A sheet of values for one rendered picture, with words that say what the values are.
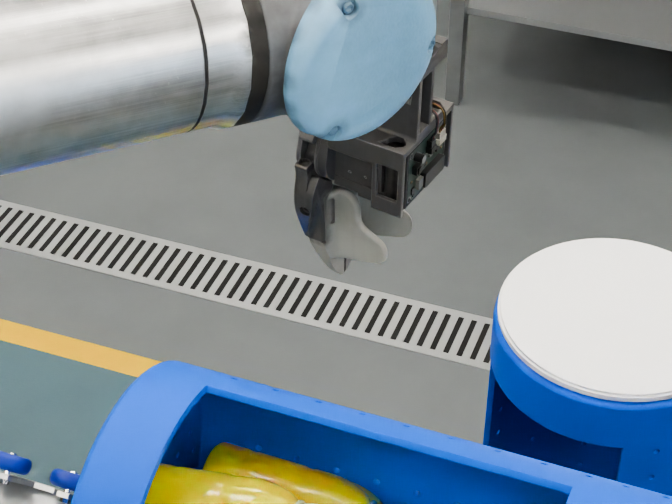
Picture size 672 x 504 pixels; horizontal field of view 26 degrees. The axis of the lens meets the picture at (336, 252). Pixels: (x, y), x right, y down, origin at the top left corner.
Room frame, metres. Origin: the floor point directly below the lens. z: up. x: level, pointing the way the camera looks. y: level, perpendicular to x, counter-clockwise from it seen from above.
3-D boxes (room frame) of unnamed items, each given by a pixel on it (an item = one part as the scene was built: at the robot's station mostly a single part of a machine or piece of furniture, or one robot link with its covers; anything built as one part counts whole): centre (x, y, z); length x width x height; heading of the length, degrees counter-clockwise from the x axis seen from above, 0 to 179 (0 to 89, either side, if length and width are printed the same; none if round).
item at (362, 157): (0.81, -0.02, 1.62); 0.09 x 0.08 x 0.12; 59
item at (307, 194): (0.80, 0.01, 1.56); 0.05 x 0.02 x 0.09; 149
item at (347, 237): (0.80, -0.01, 1.51); 0.06 x 0.03 x 0.09; 59
